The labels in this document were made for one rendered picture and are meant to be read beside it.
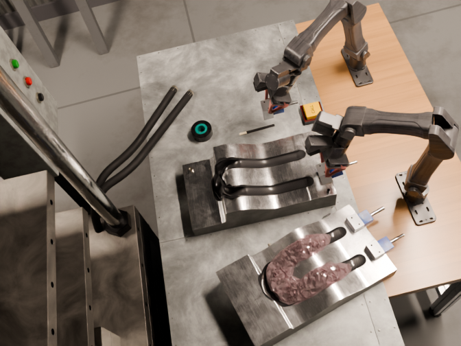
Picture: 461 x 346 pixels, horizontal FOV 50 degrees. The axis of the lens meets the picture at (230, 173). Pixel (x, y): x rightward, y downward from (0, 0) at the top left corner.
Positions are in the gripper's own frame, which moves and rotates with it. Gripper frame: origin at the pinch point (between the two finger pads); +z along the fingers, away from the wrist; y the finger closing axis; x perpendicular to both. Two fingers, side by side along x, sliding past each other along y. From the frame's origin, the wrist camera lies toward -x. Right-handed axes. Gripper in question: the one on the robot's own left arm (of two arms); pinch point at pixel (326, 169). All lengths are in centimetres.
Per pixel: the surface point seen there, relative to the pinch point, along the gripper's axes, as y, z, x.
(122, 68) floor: -160, 98, -61
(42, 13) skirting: -218, 102, -115
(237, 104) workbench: -45, 15, -20
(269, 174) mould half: -6.1, 10.8, -15.6
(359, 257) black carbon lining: 27.1, 11.0, 7.8
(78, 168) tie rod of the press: 3, -3, -78
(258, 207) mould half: 6.7, 12.1, -21.6
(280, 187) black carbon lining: -0.7, 11.1, -12.4
